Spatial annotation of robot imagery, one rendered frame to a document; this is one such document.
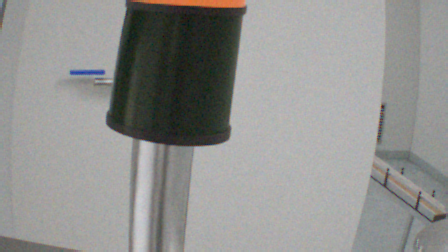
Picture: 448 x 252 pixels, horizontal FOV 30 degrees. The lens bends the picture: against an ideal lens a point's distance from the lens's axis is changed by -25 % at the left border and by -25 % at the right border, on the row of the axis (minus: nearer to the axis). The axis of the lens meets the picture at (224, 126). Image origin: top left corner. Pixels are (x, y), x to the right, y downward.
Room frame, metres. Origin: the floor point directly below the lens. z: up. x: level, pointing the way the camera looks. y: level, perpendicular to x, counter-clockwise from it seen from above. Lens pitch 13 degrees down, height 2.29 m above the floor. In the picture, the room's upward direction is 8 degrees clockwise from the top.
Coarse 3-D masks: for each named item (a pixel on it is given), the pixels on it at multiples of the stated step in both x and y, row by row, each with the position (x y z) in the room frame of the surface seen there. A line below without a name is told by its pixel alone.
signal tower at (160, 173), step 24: (144, 144) 0.39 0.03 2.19; (168, 144) 0.37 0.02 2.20; (192, 144) 0.38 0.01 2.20; (144, 168) 0.39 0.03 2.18; (168, 168) 0.39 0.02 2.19; (144, 192) 0.39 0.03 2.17; (168, 192) 0.39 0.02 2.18; (144, 216) 0.39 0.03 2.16; (168, 216) 0.39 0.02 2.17; (144, 240) 0.39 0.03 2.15; (168, 240) 0.39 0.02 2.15
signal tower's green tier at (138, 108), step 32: (128, 32) 0.38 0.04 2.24; (160, 32) 0.37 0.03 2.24; (192, 32) 0.37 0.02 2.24; (224, 32) 0.38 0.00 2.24; (128, 64) 0.38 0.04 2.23; (160, 64) 0.37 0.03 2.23; (192, 64) 0.38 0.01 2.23; (224, 64) 0.38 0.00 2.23; (128, 96) 0.38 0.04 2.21; (160, 96) 0.37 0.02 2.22; (192, 96) 0.38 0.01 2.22; (224, 96) 0.39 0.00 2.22; (160, 128) 0.37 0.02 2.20; (192, 128) 0.38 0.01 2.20; (224, 128) 0.39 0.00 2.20
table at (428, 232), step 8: (432, 224) 4.26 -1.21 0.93; (440, 224) 4.26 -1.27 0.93; (424, 232) 4.12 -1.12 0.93; (432, 232) 4.11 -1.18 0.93; (440, 232) 4.11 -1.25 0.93; (416, 240) 4.04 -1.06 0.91; (424, 240) 3.98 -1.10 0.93; (432, 240) 3.97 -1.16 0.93; (440, 240) 3.96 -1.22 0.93; (416, 248) 3.91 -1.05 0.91; (424, 248) 3.84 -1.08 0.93; (432, 248) 3.83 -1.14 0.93; (440, 248) 3.83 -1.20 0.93
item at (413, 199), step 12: (372, 168) 5.40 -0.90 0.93; (384, 168) 5.28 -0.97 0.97; (372, 180) 5.36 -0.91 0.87; (384, 180) 5.19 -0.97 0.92; (396, 180) 5.15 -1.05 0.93; (408, 180) 5.05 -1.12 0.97; (384, 192) 5.17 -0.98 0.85; (396, 192) 5.01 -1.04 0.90; (408, 192) 4.91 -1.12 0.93; (420, 192) 4.68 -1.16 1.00; (408, 204) 4.81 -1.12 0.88; (420, 204) 4.66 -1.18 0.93; (432, 204) 4.55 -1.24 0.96; (420, 216) 4.62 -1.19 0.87; (432, 216) 4.47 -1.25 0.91; (444, 216) 4.49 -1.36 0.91
